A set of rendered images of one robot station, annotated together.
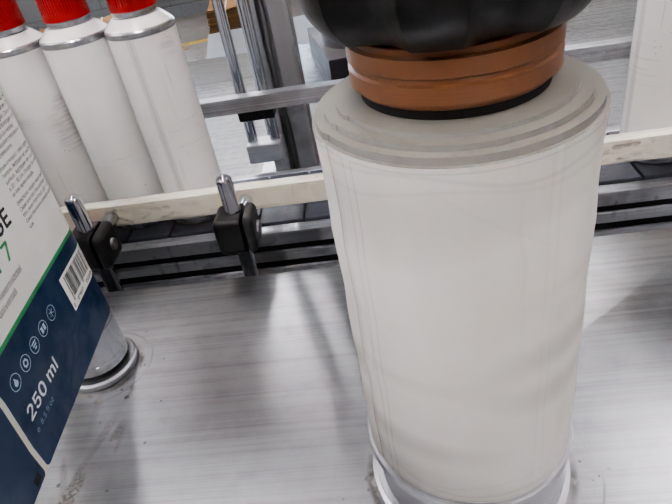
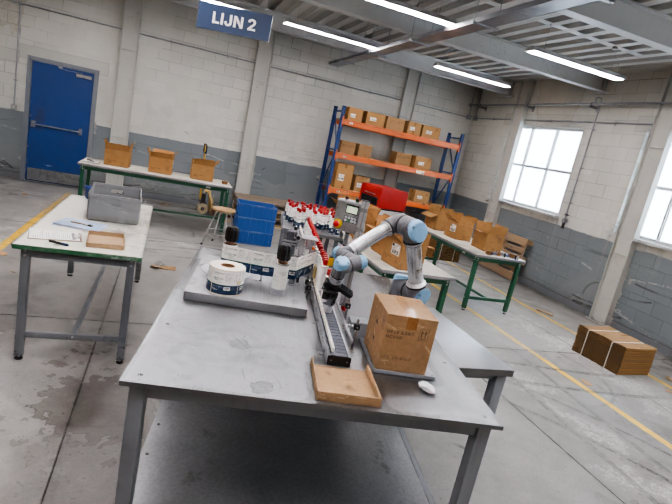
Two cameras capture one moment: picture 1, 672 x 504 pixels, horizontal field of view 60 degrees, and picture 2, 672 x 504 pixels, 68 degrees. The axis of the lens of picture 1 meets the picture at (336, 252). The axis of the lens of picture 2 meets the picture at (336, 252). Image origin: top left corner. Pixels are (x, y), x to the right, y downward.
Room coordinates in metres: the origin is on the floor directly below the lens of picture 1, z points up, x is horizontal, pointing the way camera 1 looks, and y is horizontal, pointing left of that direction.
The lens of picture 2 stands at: (-0.37, -2.78, 1.80)
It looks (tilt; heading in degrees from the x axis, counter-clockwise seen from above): 12 degrees down; 73
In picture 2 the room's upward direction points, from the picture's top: 12 degrees clockwise
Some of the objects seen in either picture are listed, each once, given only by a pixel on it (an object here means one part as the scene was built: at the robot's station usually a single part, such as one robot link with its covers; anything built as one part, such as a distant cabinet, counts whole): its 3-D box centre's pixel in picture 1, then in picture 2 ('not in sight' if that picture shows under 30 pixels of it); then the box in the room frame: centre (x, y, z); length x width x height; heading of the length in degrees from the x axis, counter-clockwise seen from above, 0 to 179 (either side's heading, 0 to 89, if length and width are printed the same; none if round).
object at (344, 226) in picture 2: not in sight; (350, 216); (0.55, 0.09, 1.38); 0.17 x 0.10 x 0.19; 138
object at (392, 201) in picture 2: not in sight; (377, 220); (2.77, 5.40, 0.61); 0.70 x 0.60 x 1.22; 105
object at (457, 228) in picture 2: not in sight; (457, 225); (3.44, 3.83, 0.97); 0.42 x 0.39 x 0.37; 1
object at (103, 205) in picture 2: not in sight; (115, 203); (-1.01, 1.79, 0.91); 0.60 x 0.40 x 0.22; 97
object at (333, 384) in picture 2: not in sight; (344, 380); (0.33, -0.99, 0.85); 0.30 x 0.26 x 0.04; 83
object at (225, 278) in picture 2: not in sight; (226, 277); (-0.15, -0.09, 0.95); 0.20 x 0.20 x 0.14
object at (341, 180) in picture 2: not in sight; (387, 179); (3.47, 7.20, 1.26); 2.78 x 0.61 x 2.51; 3
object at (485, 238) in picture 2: not in sight; (486, 236); (3.56, 3.21, 0.97); 0.43 x 0.42 x 0.37; 0
